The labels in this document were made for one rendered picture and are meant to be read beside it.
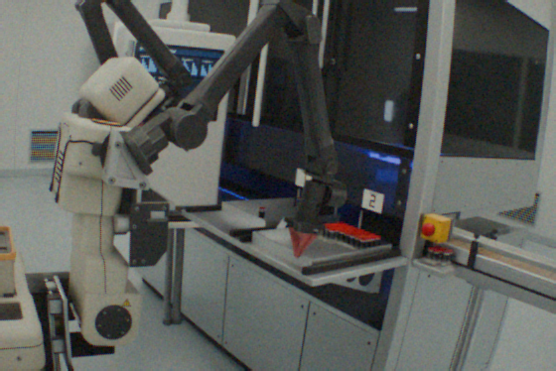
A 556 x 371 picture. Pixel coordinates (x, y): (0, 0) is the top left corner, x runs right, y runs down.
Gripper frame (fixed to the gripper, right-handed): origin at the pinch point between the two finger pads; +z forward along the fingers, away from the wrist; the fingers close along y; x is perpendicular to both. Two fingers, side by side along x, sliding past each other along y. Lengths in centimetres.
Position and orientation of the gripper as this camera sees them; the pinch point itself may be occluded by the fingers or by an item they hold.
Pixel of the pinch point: (297, 254)
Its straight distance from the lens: 138.7
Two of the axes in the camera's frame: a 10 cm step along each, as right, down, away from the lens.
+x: -6.2, -2.0, 7.5
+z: -2.5, 9.7, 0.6
